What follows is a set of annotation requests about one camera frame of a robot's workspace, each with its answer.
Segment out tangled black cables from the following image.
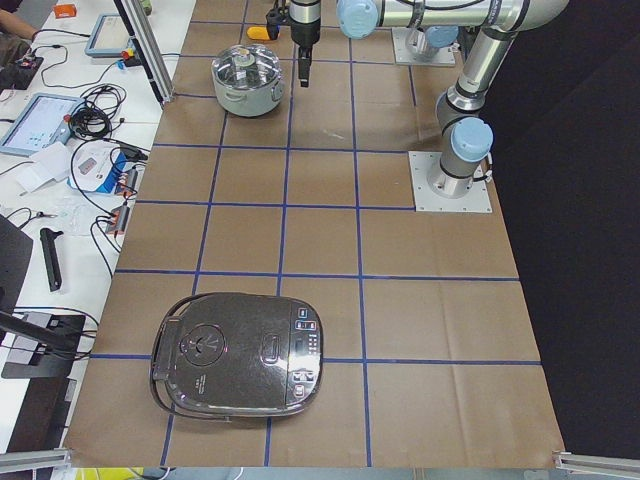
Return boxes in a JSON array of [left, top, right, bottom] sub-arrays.
[[67, 84, 126, 140]]

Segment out orange box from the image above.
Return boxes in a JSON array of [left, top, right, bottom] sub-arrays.
[[52, 3, 77, 19]]

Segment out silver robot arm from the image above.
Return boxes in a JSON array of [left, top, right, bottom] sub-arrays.
[[336, 0, 568, 199]]

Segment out blue teach pendant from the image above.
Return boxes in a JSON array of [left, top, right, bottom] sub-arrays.
[[85, 14, 133, 58], [1, 93, 83, 157]]

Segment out blue teach pendant far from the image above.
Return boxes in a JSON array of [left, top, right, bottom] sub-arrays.
[[85, 14, 133, 58]]

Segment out blue teach pendant near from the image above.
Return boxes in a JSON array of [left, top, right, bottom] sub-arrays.
[[1, 93, 83, 157]]

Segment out blue white booklet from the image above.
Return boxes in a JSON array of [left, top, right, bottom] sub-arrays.
[[67, 141, 127, 194]]

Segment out black bar tool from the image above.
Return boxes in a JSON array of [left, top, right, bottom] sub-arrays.
[[39, 228, 63, 292]]

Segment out glass pot lid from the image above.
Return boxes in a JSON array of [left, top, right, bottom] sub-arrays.
[[211, 44, 282, 91]]

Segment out yellow corn cob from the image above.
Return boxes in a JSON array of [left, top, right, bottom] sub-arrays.
[[246, 25, 280, 41]]

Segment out aluminium frame post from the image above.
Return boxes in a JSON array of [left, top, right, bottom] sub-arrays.
[[114, 0, 174, 106]]

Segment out dark rice cooker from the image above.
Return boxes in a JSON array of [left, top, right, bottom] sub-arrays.
[[149, 292, 323, 420]]

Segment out grey connector box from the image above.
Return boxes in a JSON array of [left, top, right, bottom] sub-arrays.
[[105, 204, 131, 237]]

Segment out pale green electric pot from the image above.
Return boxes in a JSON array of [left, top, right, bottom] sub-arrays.
[[213, 73, 284, 117]]

